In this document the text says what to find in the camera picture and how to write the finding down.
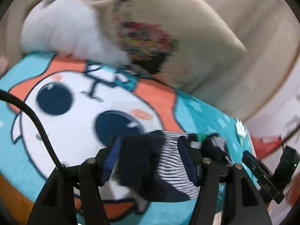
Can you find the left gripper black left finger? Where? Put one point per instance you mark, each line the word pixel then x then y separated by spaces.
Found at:
pixel 56 202

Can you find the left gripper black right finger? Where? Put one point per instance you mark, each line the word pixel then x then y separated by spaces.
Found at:
pixel 242 203

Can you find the white plush pillow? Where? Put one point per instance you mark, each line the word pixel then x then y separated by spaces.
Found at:
pixel 70 28

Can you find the cream floral cushion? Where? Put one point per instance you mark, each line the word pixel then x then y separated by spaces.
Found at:
pixel 174 41

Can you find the navy striped child pants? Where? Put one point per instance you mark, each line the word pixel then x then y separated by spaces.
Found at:
pixel 150 164

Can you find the turquoise cartoon fleece blanket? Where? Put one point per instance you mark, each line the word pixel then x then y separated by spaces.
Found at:
pixel 82 105

